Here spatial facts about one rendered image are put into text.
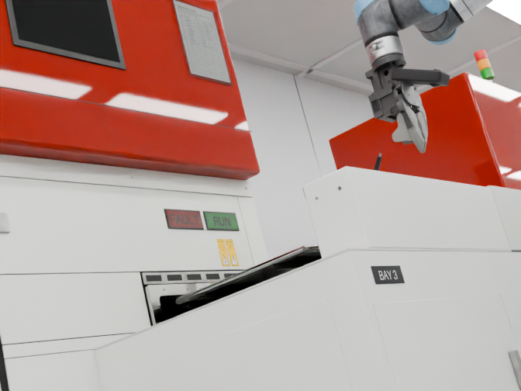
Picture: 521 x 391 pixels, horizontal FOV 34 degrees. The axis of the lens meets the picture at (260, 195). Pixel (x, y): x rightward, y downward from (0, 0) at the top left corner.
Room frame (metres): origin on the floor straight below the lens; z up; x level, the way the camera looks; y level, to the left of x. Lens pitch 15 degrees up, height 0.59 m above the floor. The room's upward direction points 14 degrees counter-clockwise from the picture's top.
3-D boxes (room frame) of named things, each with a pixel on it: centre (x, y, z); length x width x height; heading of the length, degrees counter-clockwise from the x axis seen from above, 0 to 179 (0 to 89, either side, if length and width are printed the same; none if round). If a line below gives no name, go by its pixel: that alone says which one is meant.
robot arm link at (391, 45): (1.67, -0.33, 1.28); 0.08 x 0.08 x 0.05
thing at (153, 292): (1.95, 0.15, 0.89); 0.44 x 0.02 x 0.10; 143
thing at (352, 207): (1.56, -0.27, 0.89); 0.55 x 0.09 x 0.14; 143
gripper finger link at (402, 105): (1.64, -0.33, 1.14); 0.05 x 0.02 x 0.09; 144
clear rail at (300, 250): (1.68, 0.08, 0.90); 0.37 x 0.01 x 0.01; 53
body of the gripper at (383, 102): (1.68, -0.33, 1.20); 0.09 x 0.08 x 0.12; 54
